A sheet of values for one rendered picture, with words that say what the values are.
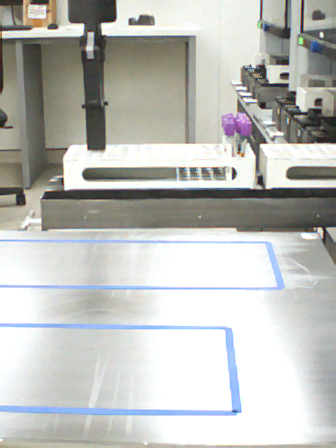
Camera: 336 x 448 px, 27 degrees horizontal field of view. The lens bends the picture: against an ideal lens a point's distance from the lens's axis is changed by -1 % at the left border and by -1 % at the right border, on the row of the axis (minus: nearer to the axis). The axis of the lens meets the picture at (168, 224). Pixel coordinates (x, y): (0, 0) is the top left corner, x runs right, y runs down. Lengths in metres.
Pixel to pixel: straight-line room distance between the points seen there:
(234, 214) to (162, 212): 0.11
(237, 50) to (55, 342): 4.10
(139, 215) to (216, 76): 3.59
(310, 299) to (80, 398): 0.28
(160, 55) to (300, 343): 4.07
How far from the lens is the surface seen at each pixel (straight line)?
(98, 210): 1.11
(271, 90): 2.37
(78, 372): 0.60
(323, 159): 1.13
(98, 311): 0.70
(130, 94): 4.67
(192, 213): 1.11
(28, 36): 3.99
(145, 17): 4.35
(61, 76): 4.70
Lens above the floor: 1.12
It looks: 19 degrees down
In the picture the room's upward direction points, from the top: straight up
